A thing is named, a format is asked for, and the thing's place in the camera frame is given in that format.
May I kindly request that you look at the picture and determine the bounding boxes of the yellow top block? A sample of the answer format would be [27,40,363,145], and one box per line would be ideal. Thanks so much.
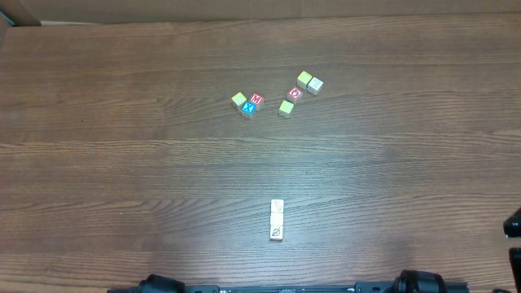
[270,212,284,226]

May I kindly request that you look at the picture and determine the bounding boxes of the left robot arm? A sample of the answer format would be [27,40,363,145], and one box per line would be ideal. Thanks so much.
[138,274,185,293]

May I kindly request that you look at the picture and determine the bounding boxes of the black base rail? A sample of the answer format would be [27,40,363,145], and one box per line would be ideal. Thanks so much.
[107,282,470,293]

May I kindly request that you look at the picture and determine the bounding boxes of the yellow block far left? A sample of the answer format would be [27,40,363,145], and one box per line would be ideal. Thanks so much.
[231,92,247,110]

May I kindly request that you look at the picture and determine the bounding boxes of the white block red side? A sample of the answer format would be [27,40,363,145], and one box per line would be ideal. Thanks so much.
[270,199,284,213]

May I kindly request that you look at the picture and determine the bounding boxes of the yellow block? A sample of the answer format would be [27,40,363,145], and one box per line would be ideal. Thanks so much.
[278,100,294,118]
[296,71,313,90]
[270,212,284,226]
[231,92,247,110]

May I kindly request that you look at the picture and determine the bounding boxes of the blue X block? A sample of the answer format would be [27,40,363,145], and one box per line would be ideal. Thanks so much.
[240,101,256,119]

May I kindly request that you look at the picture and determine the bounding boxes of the white block leaf drawing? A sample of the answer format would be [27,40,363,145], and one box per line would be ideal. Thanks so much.
[269,225,283,241]

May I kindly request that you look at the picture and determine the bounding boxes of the yellow block centre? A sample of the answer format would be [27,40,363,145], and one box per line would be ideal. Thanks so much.
[278,100,294,118]

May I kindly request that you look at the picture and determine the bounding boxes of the yellow block upper right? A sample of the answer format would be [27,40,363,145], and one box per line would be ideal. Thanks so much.
[296,71,313,90]

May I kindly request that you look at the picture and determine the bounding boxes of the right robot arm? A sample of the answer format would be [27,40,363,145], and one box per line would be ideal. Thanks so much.
[386,208,520,293]

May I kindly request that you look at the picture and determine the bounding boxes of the red O block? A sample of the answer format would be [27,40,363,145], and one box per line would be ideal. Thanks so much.
[287,86,303,104]

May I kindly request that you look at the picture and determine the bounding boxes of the white block upper right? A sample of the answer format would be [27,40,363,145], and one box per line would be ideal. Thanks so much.
[307,77,323,95]

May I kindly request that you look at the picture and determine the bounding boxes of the red M block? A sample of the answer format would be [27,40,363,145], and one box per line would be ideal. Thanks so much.
[249,93,265,111]

